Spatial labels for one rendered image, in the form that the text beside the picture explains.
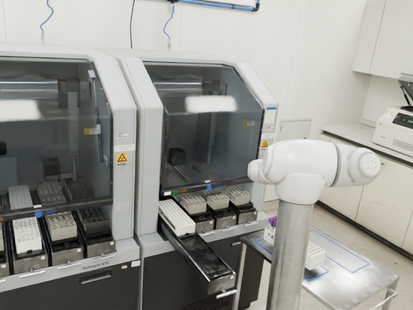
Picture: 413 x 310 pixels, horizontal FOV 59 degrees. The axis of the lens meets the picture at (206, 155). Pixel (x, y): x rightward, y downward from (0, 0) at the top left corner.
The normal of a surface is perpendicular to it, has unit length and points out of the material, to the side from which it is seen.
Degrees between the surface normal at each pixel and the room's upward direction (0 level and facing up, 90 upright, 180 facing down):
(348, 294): 0
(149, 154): 90
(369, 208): 90
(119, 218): 90
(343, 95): 90
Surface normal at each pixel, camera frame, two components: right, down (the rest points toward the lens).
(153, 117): 0.49, 0.33
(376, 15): -0.87, 0.09
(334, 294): 0.09, -0.94
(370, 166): 0.19, -0.07
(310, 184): 0.09, 0.30
